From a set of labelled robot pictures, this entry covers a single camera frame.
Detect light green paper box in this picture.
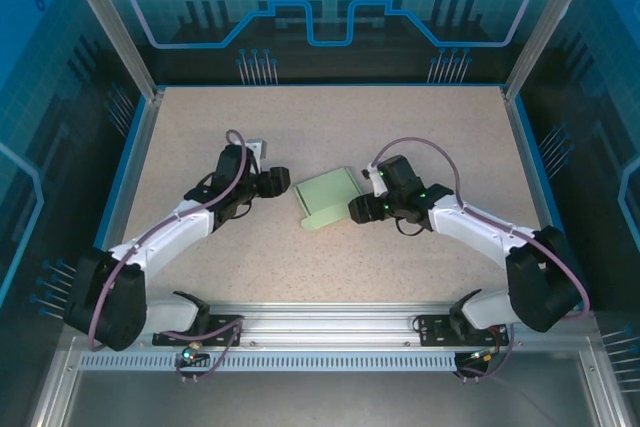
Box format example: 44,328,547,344
292,166,362,233

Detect right black mount plate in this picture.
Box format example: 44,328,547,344
414,314,517,348

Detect black mount plate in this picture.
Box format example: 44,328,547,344
414,314,517,348
151,314,246,348

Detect aluminium front rail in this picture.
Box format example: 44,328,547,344
64,300,599,354

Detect left black mount plate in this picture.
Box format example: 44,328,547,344
151,314,246,348

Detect left aluminium frame post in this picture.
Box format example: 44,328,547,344
53,0,167,102

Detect aluminium frame post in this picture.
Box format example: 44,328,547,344
501,0,605,102
53,0,167,102

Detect left base wire bundle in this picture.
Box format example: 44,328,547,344
144,315,247,384

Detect base wire bundle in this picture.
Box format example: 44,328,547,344
452,321,517,384
144,315,247,384

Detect right base wire bundle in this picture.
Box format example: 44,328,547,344
452,321,517,384

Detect slotted grey cable duct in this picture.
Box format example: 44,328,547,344
78,352,459,372

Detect right aluminium frame post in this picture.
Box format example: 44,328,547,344
501,0,605,102

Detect aluminium lower frame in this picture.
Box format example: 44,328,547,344
27,334,631,427

